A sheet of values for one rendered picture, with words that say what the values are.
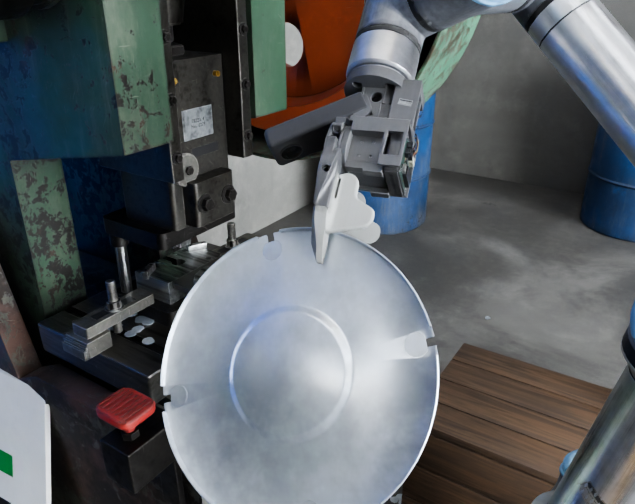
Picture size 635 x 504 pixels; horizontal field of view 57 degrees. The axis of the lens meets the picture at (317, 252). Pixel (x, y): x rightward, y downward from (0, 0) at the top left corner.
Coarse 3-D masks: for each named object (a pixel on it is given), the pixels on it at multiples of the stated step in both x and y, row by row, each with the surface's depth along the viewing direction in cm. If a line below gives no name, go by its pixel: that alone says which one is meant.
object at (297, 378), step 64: (256, 256) 62; (384, 256) 56; (192, 320) 63; (256, 320) 60; (320, 320) 57; (384, 320) 55; (192, 384) 61; (256, 384) 57; (320, 384) 55; (384, 384) 53; (192, 448) 59; (256, 448) 56; (320, 448) 54; (384, 448) 52
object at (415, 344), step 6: (408, 336) 54; (414, 336) 53; (420, 336) 53; (408, 342) 53; (414, 342) 53; (420, 342) 53; (408, 348) 53; (414, 348) 53; (420, 348) 53; (426, 348) 53; (414, 354) 53; (420, 354) 53
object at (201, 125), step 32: (192, 64) 96; (192, 96) 98; (192, 128) 99; (224, 128) 106; (192, 160) 99; (224, 160) 108; (128, 192) 105; (160, 192) 100; (192, 192) 100; (224, 192) 105; (160, 224) 103; (192, 224) 102
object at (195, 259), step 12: (180, 252) 120; (192, 252) 120; (204, 252) 120; (216, 252) 120; (156, 264) 115; (168, 264) 115; (180, 264) 118; (192, 264) 115; (204, 264) 115; (156, 276) 111; (168, 276) 111; (180, 276) 111; (144, 288) 113; (156, 288) 111; (168, 288) 109; (168, 300) 110
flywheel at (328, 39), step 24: (288, 0) 124; (312, 0) 120; (336, 0) 118; (360, 0) 115; (312, 24) 122; (336, 24) 119; (312, 48) 124; (336, 48) 121; (288, 72) 130; (312, 72) 126; (336, 72) 123; (288, 96) 132; (312, 96) 128; (336, 96) 121; (264, 120) 134
